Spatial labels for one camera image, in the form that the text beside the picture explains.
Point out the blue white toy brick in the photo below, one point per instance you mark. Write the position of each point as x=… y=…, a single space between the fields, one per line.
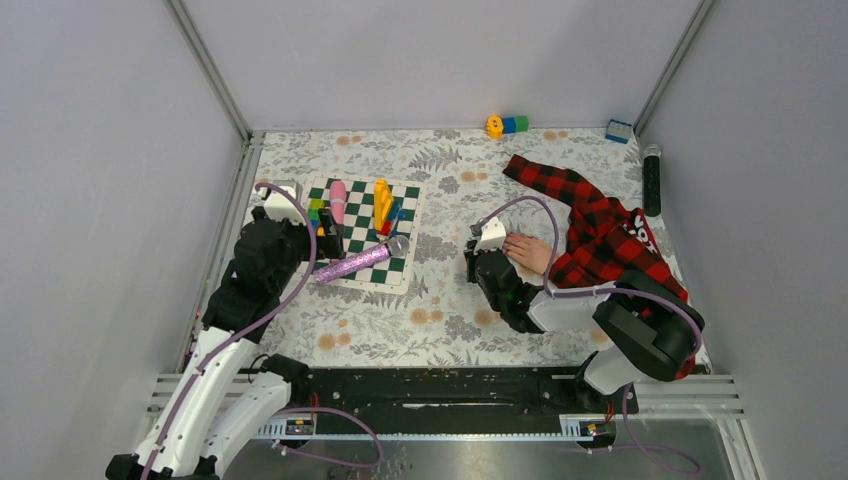
x=618 y=131

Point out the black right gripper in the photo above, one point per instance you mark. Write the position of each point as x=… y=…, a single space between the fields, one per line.
x=472 y=261

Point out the stacked colourful toy bricks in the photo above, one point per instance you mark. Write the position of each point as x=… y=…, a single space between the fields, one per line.
x=316 y=208

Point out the yellow toy block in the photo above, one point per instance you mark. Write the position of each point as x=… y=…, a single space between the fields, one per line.
x=383 y=202

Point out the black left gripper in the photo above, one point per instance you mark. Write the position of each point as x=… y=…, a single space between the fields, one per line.
x=329 y=246

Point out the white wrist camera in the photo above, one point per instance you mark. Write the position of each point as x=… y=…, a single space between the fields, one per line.
x=278 y=207
x=488 y=235

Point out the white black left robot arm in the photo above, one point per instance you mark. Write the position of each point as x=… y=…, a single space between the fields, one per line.
x=193 y=438

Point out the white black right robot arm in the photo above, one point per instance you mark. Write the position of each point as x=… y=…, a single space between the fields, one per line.
x=652 y=331

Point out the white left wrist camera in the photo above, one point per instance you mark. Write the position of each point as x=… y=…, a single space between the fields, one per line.
x=278 y=207

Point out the mannequin hand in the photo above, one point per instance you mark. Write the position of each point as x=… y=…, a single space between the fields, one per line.
x=530 y=252

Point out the purple nail polish bottle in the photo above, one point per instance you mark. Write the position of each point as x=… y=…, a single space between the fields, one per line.
x=393 y=247

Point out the blue red toy bricks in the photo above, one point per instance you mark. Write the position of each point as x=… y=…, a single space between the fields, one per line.
x=390 y=224

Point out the green white checkered board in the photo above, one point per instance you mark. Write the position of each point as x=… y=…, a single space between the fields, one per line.
x=394 y=275

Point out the yellow blue green toy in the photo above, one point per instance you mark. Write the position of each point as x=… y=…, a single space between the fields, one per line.
x=497 y=127

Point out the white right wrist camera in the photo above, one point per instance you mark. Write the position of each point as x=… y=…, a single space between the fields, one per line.
x=488 y=235

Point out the floral patterned table mat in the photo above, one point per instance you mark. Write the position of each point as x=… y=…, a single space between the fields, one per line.
x=441 y=319

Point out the black power strip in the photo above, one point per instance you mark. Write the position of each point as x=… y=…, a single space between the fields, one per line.
x=651 y=156

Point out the pink cylindrical toy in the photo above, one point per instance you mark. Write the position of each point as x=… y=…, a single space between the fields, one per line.
x=337 y=200

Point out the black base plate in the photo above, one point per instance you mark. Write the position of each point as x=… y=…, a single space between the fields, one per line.
x=458 y=401

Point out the red black plaid sleeve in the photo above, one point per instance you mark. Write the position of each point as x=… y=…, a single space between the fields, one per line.
x=603 y=238

